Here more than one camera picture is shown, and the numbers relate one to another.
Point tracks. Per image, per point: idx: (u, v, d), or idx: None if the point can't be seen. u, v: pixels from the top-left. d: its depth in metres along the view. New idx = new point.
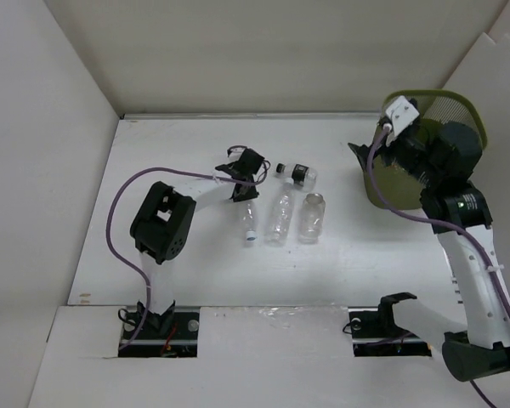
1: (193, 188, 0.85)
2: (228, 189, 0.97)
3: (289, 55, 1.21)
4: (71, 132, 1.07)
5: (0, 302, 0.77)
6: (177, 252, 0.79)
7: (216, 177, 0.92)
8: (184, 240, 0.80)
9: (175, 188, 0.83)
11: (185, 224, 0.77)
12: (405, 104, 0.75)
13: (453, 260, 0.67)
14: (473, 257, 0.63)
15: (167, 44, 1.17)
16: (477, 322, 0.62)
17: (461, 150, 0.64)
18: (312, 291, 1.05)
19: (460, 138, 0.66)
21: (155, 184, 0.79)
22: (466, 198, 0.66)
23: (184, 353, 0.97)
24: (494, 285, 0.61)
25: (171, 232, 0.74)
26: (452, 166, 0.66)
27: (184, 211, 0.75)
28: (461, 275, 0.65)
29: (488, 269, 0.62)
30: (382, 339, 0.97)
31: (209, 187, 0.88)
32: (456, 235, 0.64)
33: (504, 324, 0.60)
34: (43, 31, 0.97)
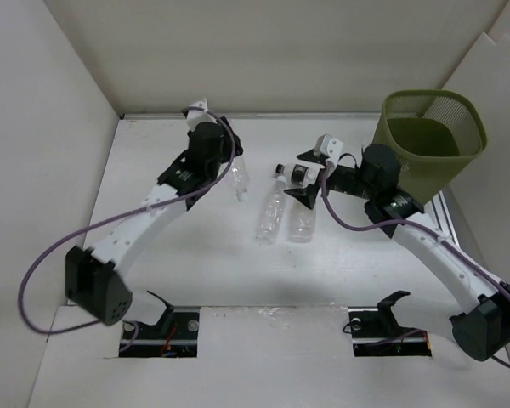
1: (118, 241, 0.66)
2: (177, 209, 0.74)
3: (288, 55, 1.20)
4: (70, 132, 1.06)
5: (0, 302, 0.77)
6: (123, 309, 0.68)
7: (150, 204, 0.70)
8: (125, 301, 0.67)
9: (93, 246, 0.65)
11: (117, 292, 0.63)
12: (331, 140, 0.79)
13: (413, 250, 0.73)
14: (422, 236, 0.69)
15: (167, 44, 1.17)
16: (460, 289, 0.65)
17: (386, 167, 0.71)
18: (313, 290, 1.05)
19: (380, 153, 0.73)
21: (69, 252, 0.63)
22: (401, 201, 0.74)
23: (184, 353, 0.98)
24: (450, 251, 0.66)
25: (100, 310, 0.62)
26: (382, 180, 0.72)
27: (105, 287, 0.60)
28: (425, 257, 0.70)
29: (439, 240, 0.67)
30: (382, 339, 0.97)
31: (140, 229, 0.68)
32: (402, 227, 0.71)
33: (477, 280, 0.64)
34: (43, 31, 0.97)
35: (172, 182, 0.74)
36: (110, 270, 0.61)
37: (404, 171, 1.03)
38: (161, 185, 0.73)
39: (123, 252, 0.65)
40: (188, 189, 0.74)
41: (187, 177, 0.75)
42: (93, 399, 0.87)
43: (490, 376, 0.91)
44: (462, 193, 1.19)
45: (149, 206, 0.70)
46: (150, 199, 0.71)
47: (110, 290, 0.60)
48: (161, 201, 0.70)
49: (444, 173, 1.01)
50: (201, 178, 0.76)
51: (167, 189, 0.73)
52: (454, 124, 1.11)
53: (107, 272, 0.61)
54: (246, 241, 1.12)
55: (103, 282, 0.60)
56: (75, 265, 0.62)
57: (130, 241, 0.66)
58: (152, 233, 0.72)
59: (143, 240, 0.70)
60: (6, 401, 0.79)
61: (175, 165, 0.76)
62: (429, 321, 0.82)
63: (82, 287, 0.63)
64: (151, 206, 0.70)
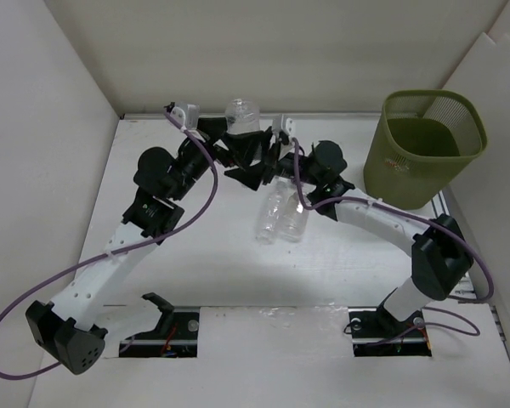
1: (79, 295, 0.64)
2: (147, 248, 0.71)
3: (288, 55, 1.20)
4: (70, 132, 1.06)
5: (0, 301, 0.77)
6: (93, 355, 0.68)
7: (110, 251, 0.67)
8: (96, 345, 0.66)
9: (53, 301, 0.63)
11: (82, 346, 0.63)
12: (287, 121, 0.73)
13: (355, 222, 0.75)
14: (356, 206, 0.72)
15: (166, 45, 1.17)
16: (402, 240, 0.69)
17: (335, 170, 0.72)
18: (314, 289, 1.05)
19: (327, 154, 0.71)
21: (28, 311, 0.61)
22: (337, 188, 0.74)
23: (184, 353, 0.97)
24: (382, 209, 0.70)
25: (67, 360, 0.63)
26: (331, 177, 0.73)
27: (66, 346, 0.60)
28: (366, 223, 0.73)
29: (369, 204, 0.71)
30: (382, 339, 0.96)
31: (102, 278, 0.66)
32: (338, 205, 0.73)
33: (410, 225, 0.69)
34: (44, 31, 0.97)
35: (139, 218, 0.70)
36: (71, 330, 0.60)
37: (404, 171, 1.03)
38: (127, 224, 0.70)
39: (84, 308, 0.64)
40: (154, 229, 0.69)
41: (153, 212, 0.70)
42: (93, 400, 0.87)
43: (490, 377, 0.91)
44: (462, 194, 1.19)
45: (110, 253, 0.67)
46: (113, 242, 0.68)
47: (71, 346, 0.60)
48: (125, 245, 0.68)
49: (445, 172, 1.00)
50: (168, 211, 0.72)
51: (133, 229, 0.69)
52: (453, 124, 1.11)
53: (68, 331, 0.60)
54: (246, 241, 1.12)
55: (63, 341, 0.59)
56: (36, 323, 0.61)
57: (93, 294, 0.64)
58: (120, 276, 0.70)
59: (108, 287, 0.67)
60: (6, 401, 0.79)
61: (138, 199, 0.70)
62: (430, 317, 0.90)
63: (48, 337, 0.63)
64: (112, 252, 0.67)
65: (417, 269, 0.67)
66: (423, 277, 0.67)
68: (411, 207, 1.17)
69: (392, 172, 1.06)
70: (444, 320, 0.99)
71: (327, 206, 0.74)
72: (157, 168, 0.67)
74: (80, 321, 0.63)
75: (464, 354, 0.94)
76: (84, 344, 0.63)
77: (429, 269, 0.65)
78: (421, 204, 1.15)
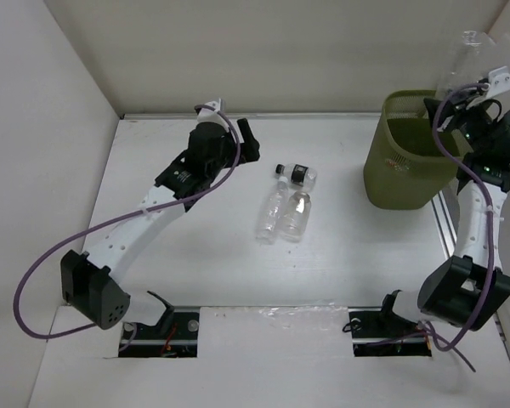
1: (114, 246, 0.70)
2: (177, 211, 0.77)
3: (289, 55, 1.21)
4: (70, 132, 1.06)
5: (0, 301, 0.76)
6: (119, 313, 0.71)
7: (145, 208, 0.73)
8: (123, 303, 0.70)
9: (90, 251, 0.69)
11: (113, 298, 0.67)
12: (506, 74, 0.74)
13: (462, 206, 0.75)
14: (478, 199, 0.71)
15: (167, 44, 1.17)
16: (459, 247, 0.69)
17: None
18: (315, 289, 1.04)
19: None
21: (65, 258, 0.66)
22: (496, 172, 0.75)
23: (184, 353, 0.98)
24: (487, 222, 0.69)
25: (98, 313, 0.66)
26: (499, 139, 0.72)
27: (102, 291, 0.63)
28: (464, 214, 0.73)
29: (486, 209, 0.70)
30: (382, 339, 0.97)
31: (136, 232, 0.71)
32: (472, 184, 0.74)
33: (477, 250, 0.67)
34: (44, 31, 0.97)
35: (172, 184, 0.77)
36: (106, 276, 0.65)
37: (404, 171, 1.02)
38: (159, 188, 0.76)
39: (117, 257, 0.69)
40: (185, 190, 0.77)
41: (185, 177, 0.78)
42: (93, 400, 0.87)
43: (491, 377, 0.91)
44: None
45: (144, 209, 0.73)
46: (146, 202, 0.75)
47: (106, 291, 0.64)
48: (157, 204, 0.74)
49: (445, 173, 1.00)
50: (199, 180, 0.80)
51: (165, 191, 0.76)
52: None
53: (103, 276, 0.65)
54: (246, 241, 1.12)
55: (99, 286, 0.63)
56: (70, 271, 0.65)
57: (127, 246, 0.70)
58: (150, 235, 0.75)
59: (140, 240, 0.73)
60: (6, 402, 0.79)
61: (173, 167, 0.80)
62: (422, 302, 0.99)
63: (80, 290, 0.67)
64: (147, 209, 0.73)
65: (438, 271, 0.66)
66: (433, 280, 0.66)
68: (411, 206, 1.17)
69: (392, 172, 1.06)
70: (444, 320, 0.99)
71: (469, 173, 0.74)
72: (212, 132, 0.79)
74: (115, 270, 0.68)
75: (464, 354, 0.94)
76: (114, 297, 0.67)
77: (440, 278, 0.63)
78: (420, 204, 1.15)
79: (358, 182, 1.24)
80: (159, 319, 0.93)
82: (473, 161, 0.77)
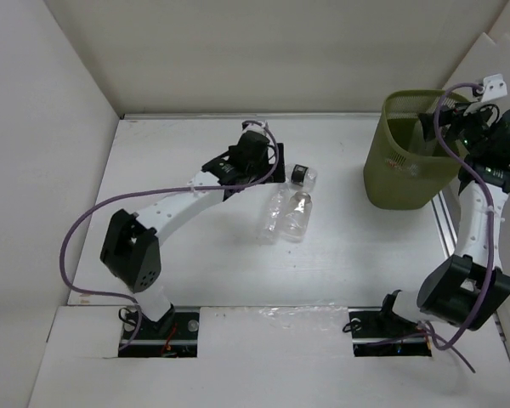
1: (161, 212, 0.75)
2: (217, 196, 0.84)
3: (288, 55, 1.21)
4: (71, 132, 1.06)
5: (0, 302, 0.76)
6: (149, 279, 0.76)
7: (194, 187, 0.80)
8: (154, 270, 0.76)
9: (138, 213, 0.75)
11: (150, 260, 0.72)
12: (501, 80, 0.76)
13: (463, 206, 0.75)
14: (478, 199, 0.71)
15: (166, 44, 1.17)
16: (460, 247, 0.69)
17: None
18: (315, 289, 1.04)
19: None
21: (117, 213, 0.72)
22: (497, 172, 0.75)
23: (184, 353, 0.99)
24: (488, 222, 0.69)
25: (133, 274, 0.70)
26: (501, 138, 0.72)
27: (144, 250, 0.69)
28: (465, 214, 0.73)
29: (487, 209, 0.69)
30: (382, 339, 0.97)
31: (181, 206, 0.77)
32: (473, 184, 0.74)
33: (477, 250, 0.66)
34: (44, 31, 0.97)
35: (217, 172, 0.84)
36: (153, 236, 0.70)
37: (404, 170, 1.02)
38: (206, 173, 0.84)
39: (162, 223, 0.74)
40: (229, 178, 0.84)
41: (229, 167, 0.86)
42: (93, 400, 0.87)
43: (490, 377, 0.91)
44: None
45: (193, 187, 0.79)
46: (194, 183, 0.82)
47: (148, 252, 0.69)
48: (204, 185, 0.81)
49: (445, 173, 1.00)
50: (239, 173, 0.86)
51: (211, 177, 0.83)
52: None
53: (150, 235, 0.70)
54: (247, 241, 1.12)
55: (144, 245, 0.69)
56: (121, 224, 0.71)
57: (172, 215, 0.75)
58: (189, 214, 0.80)
59: (183, 215, 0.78)
60: (5, 402, 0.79)
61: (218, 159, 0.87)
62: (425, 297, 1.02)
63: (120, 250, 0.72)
64: (195, 188, 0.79)
65: (438, 269, 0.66)
66: (433, 279, 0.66)
68: (410, 206, 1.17)
69: (392, 172, 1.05)
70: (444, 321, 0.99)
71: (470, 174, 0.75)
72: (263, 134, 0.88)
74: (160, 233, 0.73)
75: (464, 354, 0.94)
76: (152, 259, 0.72)
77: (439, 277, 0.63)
78: (420, 204, 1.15)
79: (358, 182, 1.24)
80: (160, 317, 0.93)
82: (473, 161, 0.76)
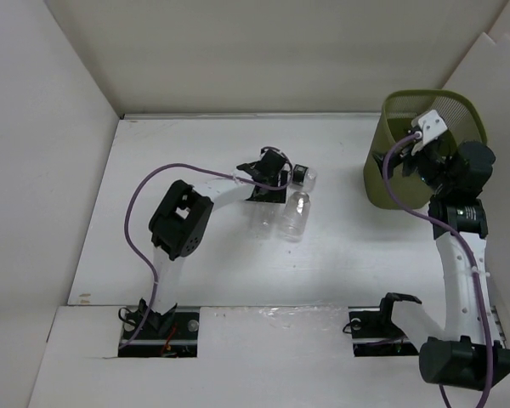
1: (212, 189, 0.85)
2: (246, 190, 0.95)
3: (289, 56, 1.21)
4: (71, 131, 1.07)
5: (0, 301, 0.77)
6: (191, 249, 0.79)
7: (236, 176, 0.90)
8: (199, 240, 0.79)
9: (194, 186, 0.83)
11: (202, 223, 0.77)
12: (435, 117, 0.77)
13: (442, 261, 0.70)
14: (460, 257, 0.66)
15: (166, 44, 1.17)
16: (451, 317, 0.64)
17: (474, 166, 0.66)
18: (315, 290, 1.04)
19: (477, 154, 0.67)
21: (175, 182, 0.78)
22: (469, 211, 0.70)
23: (184, 353, 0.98)
24: (475, 284, 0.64)
25: (187, 232, 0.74)
26: (462, 178, 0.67)
27: (203, 210, 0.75)
28: (447, 273, 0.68)
29: (472, 269, 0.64)
30: (382, 339, 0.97)
31: (227, 188, 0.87)
32: (449, 236, 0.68)
33: (474, 322, 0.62)
34: (43, 31, 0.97)
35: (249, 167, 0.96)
36: (210, 201, 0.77)
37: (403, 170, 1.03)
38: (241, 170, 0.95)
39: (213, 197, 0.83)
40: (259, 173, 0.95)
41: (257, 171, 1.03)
42: (93, 400, 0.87)
43: None
44: None
45: (236, 175, 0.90)
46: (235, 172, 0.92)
47: (204, 215, 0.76)
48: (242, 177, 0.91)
49: None
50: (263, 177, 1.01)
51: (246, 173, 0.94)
52: (452, 124, 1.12)
53: (208, 199, 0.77)
54: (247, 241, 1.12)
55: (202, 206, 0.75)
56: (180, 190, 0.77)
57: (221, 192, 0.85)
58: (228, 198, 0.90)
59: (225, 197, 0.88)
60: (5, 402, 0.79)
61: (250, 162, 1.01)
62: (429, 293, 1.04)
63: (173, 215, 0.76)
64: (237, 176, 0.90)
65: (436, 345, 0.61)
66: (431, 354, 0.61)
68: (411, 207, 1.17)
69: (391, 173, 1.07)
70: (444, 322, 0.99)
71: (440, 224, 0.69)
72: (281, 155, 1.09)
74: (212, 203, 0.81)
75: None
76: (204, 223, 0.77)
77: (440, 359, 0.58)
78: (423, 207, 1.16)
79: (358, 183, 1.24)
80: (164, 313, 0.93)
82: (442, 202, 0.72)
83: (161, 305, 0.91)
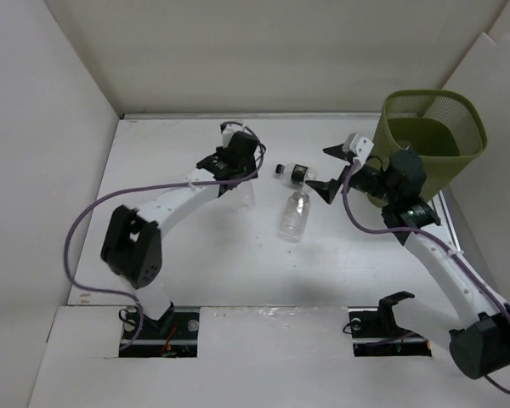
1: (161, 206, 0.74)
2: (213, 191, 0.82)
3: (288, 56, 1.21)
4: (71, 131, 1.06)
5: (1, 301, 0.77)
6: (153, 274, 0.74)
7: (191, 182, 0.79)
8: (158, 263, 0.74)
9: (139, 206, 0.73)
11: (154, 252, 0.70)
12: (362, 138, 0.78)
13: (422, 258, 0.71)
14: (433, 247, 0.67)
15: (166, 44, 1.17)
16: (460, 304, 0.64)
17: (410, 174, 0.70)
18: (314, 290, 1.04)
19: (409, 162, 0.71)
21: (118, 208, 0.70)
22: (417, 210, 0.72)
23: (184, 353, 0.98)
24: (460, 264, 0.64)
25: (138, 268, 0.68)
26: (405, 187, 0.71)
27: (150, 241, 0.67)
28: (432, 267, 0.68)
29: (449, 253, 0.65)
30: (382, 339, 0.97)
31: (181, 201, 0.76)
32: (415, 235, 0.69)
33: (481, 297, 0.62)
34: (43, 31, 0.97)
35: (211, 167, 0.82)
36: (154, 229, 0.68)
37: None
38: (201, 170, 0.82)
39: (164, 217, 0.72)
40: (223, 173, 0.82)
41: (223, 166, 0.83)
42: (93, 400, 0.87)
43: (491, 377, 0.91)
44: (461, 195, 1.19)
45: (190, 183, 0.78)
46: (190, 178, 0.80)
47: (151, 246, 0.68)
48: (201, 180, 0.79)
49: (449, 172, 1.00)
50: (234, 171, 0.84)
51: (206, 172, 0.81)
52: (453, 124, 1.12)
53: (152, 228, 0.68)
54: (246, 241, 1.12)
55: (147, 236, 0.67)
56: (122, 219, 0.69)
57: (173, 207, 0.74)
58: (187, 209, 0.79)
59: (182, 210, 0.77)
60: (5, 402, 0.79)
61: (212, 155, 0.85)
62: (428, 293, 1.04)
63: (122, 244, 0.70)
64: (192, 183, 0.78)
65: (465, 338, 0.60)
66: (466, 349, 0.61)
68: None
69: None
70: None
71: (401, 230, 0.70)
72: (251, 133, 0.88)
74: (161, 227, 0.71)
75: None
76: (155, 251, 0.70)
77: (477, 348, 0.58)
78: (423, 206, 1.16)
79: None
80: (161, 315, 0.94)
82: (395, 212, 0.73)
83: (155, 310, 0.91)
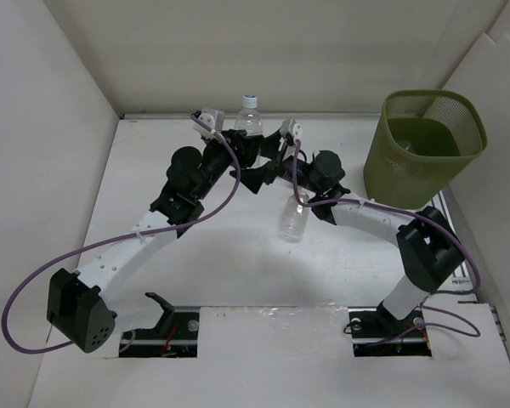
1: (105, 266, 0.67)
2: (170, 236, 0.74)
3: (288, 56, 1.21)
4: (71, 130, 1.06)
5: (0, 301, 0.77)
6: (106, 333, 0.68)
7: (138, 232, 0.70)
8: (110, 322, 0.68)
9: (80, 267, 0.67)
11: (100, 317, 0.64)
12: (295, 124, 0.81)
13: (351, 223, 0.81)
14: (351, 208, 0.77)
15: (165, 43, 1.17)
16: (392, 235, 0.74)
17: (333, 177, 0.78)
18: (314, 290, 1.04)
19: (330, 164, 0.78)
21: (54, 275, 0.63)
22: (335, 192, 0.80)
23: (184, 353, 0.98)
24: (372, 206, 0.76)
25: (83, 335, 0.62)
26: (330, 185, 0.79)
27: (89, 311, 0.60)
28: (360, 223, 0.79)
29: (361, 204, 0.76)
30: (382, 339, 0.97)
31: (128, 255, 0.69)
32: (336, 207, 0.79)
33: (397, 218, 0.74)
34: (43, 30, 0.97)
35: (166, 209, 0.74)
36: (94, 297, 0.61)
37: (403, 169, 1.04)
38: (155, 212, 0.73)
39: (110, 279, 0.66)
40: (178, 218, 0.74)
41: (179, 206, 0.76)
42: (93, 400, 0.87)
43: (491, 377, 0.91)
44: (461, 194, 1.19)
45: (138, 233, 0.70)
46: (140, 226, 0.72)
47: (93, 314, 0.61)
48: (151, 229, 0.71)
49: (446, 172, 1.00)
50: (190, 207, 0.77)
51: (160, 216, 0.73)
52: (453, 124, 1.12)
53: (93, 297, 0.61)
54: (246, 241, 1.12)
55: (87, 306, 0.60)
56: (59, 287, 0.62)
57: (118, 266, 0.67)
58: (142, 257, 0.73)
59: (131, 264, 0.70)
60: (5, 402, 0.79)
61: (167, 194, 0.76)
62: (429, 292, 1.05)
63: (65, 311, 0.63)
64: (140, 233, 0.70)
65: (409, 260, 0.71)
66: (416, 269, 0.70)
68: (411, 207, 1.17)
69: (390, 171, 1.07)
70: (445, 320, 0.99)
71: (325, 208, 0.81)
72: (189, 164, 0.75)
74: (104, 291, 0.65)
75: (464, 353, 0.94)
76: (102, 316, 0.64)
77: (417, 260, 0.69)
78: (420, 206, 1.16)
79: (350, 180, 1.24)
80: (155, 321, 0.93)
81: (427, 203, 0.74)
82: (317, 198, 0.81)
83: (148, 320, 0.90)
